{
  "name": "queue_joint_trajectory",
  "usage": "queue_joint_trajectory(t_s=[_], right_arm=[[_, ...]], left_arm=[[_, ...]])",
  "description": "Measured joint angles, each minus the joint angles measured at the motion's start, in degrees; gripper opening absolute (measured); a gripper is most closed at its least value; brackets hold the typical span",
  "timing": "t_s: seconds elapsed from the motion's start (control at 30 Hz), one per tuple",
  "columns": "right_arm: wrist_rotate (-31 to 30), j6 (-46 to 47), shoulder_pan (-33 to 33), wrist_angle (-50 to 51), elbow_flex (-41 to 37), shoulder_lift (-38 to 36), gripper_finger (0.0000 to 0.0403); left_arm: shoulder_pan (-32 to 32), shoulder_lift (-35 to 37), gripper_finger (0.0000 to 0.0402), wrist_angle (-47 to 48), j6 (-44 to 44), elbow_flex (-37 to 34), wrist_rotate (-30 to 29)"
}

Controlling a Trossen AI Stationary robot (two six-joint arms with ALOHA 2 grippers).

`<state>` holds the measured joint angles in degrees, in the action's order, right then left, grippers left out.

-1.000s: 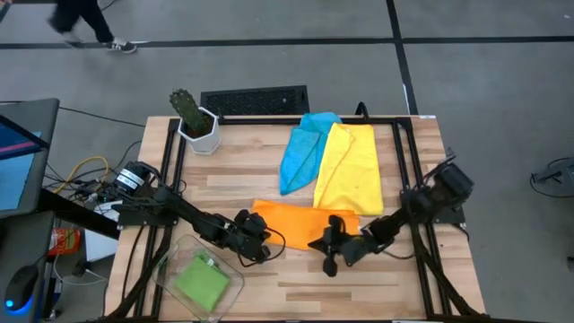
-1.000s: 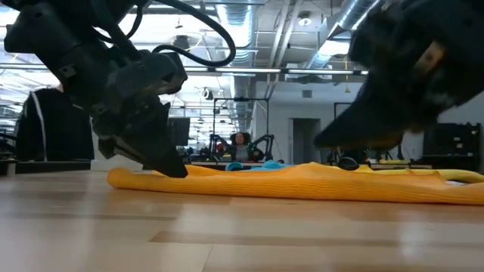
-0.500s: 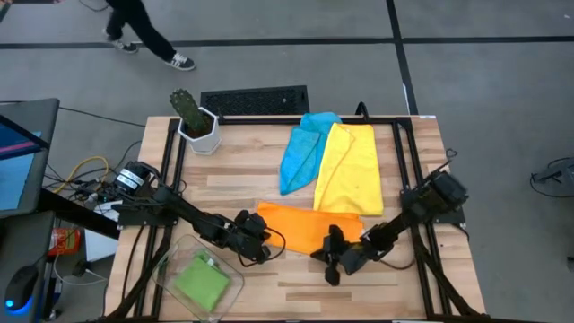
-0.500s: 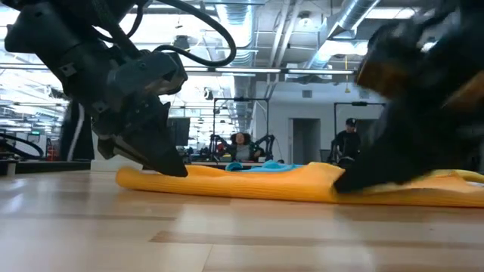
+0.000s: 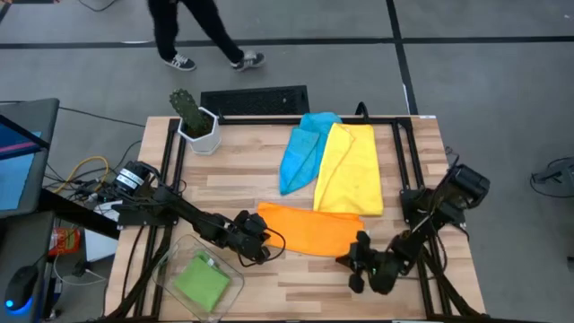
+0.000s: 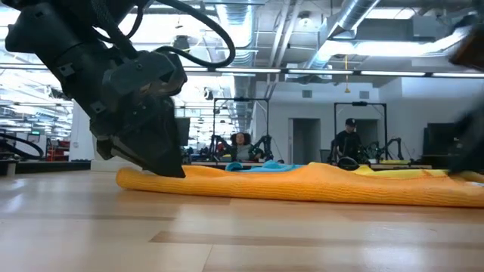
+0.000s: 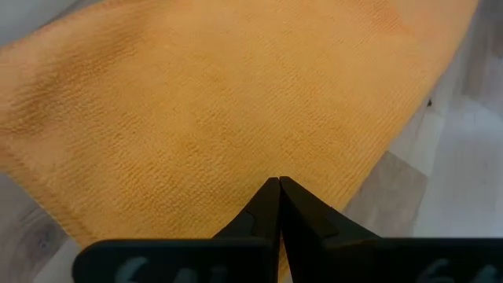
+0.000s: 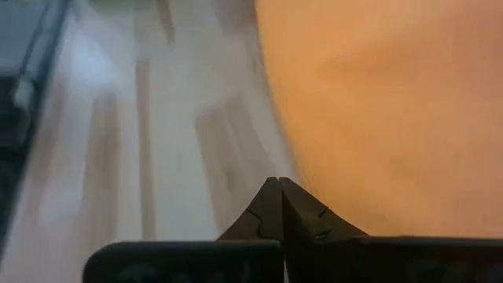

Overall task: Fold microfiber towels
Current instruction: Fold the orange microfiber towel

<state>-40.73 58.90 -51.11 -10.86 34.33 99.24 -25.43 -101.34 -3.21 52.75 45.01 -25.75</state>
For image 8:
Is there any black aluminium table frame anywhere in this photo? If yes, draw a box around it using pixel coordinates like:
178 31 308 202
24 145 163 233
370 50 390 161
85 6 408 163
0 0 72 256

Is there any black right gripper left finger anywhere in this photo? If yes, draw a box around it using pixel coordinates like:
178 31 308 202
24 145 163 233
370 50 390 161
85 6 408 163
82 176 285 283

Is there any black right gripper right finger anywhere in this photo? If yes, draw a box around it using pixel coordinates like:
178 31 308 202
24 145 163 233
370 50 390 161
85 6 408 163
278 176 503 283

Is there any orange microfiber towel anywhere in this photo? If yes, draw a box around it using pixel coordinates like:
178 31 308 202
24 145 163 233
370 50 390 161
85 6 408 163
254 0 503 239

